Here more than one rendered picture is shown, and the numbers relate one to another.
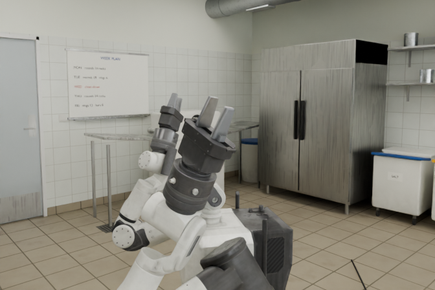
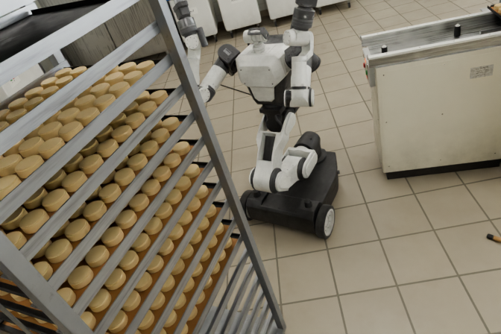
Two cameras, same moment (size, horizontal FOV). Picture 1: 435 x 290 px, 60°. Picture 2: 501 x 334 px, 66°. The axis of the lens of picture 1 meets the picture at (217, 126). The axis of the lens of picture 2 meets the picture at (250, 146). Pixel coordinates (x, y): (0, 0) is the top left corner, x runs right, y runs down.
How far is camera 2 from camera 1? 1.43 m
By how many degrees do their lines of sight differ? 46
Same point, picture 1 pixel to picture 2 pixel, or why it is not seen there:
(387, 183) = not seen: hidden behind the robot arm
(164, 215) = (301, 36)
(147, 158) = (194, 40)
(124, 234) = (204, 92)
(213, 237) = (277, 52)
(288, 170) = (104, 48)
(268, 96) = not seen: outside the picture
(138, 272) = (302, 64)
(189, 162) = (308, 5)
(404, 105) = not seen: outside the picture
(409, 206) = (209, 29)
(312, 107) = not seen: outside the picture
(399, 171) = (192, 5)
